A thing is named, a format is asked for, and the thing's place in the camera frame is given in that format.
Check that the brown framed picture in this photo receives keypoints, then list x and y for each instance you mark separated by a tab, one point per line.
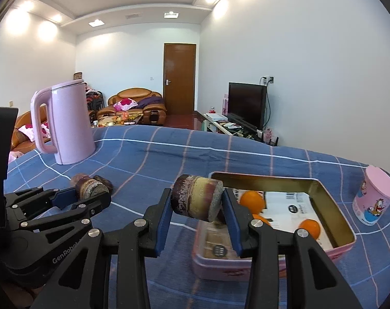
78	76

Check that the white floral cushion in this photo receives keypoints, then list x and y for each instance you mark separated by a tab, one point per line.
27	132

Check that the pink flower ornament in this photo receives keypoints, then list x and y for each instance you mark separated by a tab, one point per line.
268	134

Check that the blue plaid tablecloth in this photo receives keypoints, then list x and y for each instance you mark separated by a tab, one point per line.
169	154

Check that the wall outlet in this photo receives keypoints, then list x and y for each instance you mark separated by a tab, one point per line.
267	80

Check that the cluttered coffee table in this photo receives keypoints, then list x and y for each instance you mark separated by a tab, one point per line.
117	120

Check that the purple blanket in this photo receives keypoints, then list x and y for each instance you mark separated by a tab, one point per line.
150	100

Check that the brown leather sofa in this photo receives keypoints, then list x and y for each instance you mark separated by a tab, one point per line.
23	125

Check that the pink floral cushion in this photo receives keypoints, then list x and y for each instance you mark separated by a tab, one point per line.
126	104

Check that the television stand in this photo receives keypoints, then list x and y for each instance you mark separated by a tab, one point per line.
227	128

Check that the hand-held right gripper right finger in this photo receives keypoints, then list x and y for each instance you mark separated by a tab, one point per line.
232	228

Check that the dark purple sugarcane piece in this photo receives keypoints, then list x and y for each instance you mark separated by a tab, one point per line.
105	182

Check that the wooden door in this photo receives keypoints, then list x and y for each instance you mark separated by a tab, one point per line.
179	80

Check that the pink electric kettle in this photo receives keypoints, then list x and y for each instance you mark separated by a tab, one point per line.
71	125

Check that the orange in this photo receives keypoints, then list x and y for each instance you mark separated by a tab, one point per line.
262	219
253	201
310	227

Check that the white set-top box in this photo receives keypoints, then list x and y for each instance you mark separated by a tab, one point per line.
214	117

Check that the black chairs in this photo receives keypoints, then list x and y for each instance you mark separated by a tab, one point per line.
95	101

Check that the square ceiling light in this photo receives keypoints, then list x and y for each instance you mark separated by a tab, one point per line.
96	23
171	14

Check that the tall pink box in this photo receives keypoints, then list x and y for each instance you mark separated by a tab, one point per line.
226	104

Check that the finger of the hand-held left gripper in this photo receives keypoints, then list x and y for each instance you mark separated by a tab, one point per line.
64	197
85	212

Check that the pink tin box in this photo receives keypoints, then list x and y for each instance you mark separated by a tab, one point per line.
339	225

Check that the brown leather armchair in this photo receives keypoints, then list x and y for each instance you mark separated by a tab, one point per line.
150	114

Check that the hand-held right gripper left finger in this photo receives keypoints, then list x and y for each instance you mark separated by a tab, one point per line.
162	225

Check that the pink cartoon cup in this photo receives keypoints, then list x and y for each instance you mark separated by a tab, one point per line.
375	196

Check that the printed leaflet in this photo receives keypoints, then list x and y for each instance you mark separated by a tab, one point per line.
288	206

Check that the black television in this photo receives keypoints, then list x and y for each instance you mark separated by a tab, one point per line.
246	103

